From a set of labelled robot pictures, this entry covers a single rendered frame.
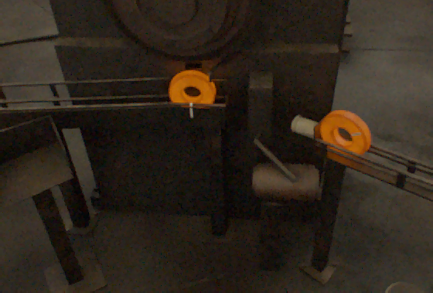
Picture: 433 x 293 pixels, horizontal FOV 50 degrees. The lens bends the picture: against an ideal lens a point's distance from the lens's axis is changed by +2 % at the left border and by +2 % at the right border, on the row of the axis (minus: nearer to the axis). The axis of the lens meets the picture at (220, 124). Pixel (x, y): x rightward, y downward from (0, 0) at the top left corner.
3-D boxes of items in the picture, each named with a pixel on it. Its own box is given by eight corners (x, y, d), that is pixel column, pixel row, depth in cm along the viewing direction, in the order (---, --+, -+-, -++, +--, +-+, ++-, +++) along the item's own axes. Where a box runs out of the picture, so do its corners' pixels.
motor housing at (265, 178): (253, 245, 196) (254, 153, 162) (305, 249, 194) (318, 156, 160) (251, 273, 186) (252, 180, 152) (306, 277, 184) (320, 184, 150)
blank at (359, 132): (339, 155, 151) (334, 161, 149) (317, 115, 149) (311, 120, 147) (380, 149, 138) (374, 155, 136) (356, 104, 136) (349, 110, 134)
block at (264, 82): (249, 123, 171) (250, 69, 156) (271, 124, 171) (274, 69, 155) (247, 142, 163) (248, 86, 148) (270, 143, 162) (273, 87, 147)
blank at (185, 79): (165, 72, 155) (164, 77, 153) (210, 67, 153) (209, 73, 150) (176, 108, 165) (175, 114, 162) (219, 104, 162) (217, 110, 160)
